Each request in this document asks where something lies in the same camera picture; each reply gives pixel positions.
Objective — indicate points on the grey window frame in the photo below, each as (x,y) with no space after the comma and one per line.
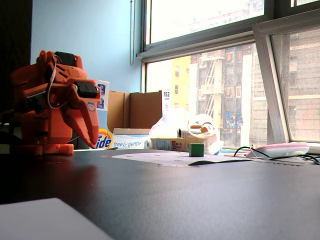
(200,40)

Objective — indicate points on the blank white paper sheet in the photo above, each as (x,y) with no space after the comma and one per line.
(37,220)

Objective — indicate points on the pink tape strip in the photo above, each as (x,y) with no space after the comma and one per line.
(178,165)

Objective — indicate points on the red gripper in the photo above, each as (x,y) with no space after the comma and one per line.
(80,108)

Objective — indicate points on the red robot arm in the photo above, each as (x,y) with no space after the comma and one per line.
(37,125)

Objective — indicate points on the pink pencil case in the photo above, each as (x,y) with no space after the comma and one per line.
(280,148)

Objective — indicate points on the printed cardboard tray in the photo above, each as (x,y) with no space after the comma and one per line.
(170,144)

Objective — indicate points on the black table mat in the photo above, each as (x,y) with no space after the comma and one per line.
(200,200)

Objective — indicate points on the white tilted window sash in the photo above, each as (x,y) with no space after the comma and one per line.
(272,87)

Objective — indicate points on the Tide detergent cardboard box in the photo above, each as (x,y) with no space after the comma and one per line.
(125,143)

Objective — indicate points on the white numbered grid paper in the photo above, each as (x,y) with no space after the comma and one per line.
(155,157)

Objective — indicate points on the clear plastic bag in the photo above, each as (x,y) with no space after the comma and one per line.
(172,122)

